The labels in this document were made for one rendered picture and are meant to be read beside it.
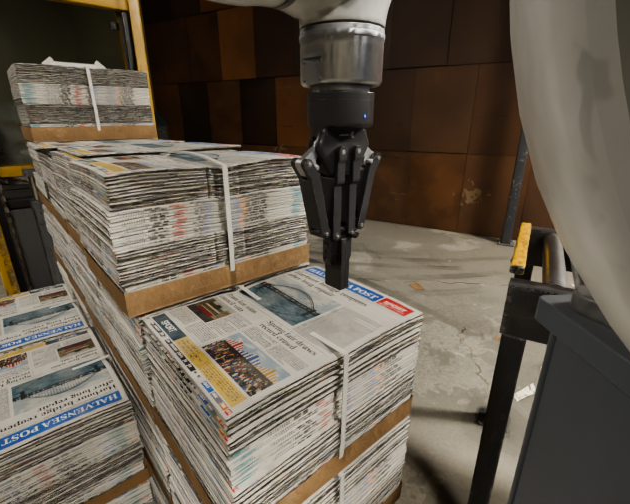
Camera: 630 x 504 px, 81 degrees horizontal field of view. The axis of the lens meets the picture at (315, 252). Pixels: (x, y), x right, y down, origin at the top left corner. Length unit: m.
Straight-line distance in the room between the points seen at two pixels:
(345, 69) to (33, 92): 1.19
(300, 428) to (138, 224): 0.38
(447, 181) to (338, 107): 3.72
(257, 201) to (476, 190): 3.49
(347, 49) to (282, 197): 0.39
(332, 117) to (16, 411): 0.82
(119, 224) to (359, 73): 0.40
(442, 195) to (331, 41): 3.77
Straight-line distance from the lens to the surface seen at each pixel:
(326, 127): 0.42
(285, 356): 0.52
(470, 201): 4.09
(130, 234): 0.62
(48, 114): 1.47
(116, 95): 1.52
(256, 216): 0.70
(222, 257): 0.69
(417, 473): 1.50
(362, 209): 0.47
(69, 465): 0.94
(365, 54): 0.41
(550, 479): 0.41
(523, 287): 0.89
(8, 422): 0.95
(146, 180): 0.62
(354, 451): 0.68
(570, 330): 0.32
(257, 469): 0.54
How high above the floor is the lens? 1.13
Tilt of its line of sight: 20 degrees down
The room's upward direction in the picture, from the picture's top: straight up
